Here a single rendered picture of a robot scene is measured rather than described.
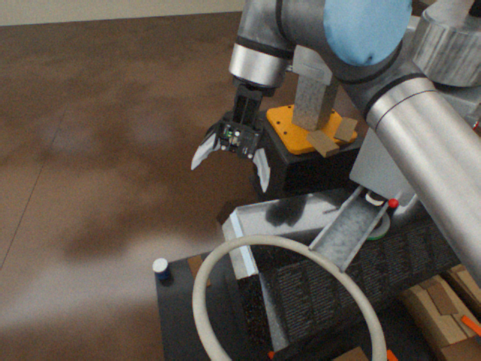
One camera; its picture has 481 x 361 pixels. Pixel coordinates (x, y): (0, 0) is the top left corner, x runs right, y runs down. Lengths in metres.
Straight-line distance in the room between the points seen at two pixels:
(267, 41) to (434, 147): 0.24
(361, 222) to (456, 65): 0.55
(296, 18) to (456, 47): 0.53
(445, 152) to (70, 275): 2.35
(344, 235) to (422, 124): 0.71
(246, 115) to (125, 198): 2.31
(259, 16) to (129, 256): 2.10
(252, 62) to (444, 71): 0.54
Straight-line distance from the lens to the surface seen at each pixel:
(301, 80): 1.85
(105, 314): 2.22
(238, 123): 0.45
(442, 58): 0.85
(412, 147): 0.38
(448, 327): 2.17
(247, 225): 1.31
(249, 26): 0.44
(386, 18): 0.36
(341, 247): 1.02
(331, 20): 0.34
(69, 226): 2.72
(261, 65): 0.43
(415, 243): 1.57
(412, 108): 0.40
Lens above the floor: 1.94
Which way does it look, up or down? 47 degrees down
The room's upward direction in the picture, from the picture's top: straight up
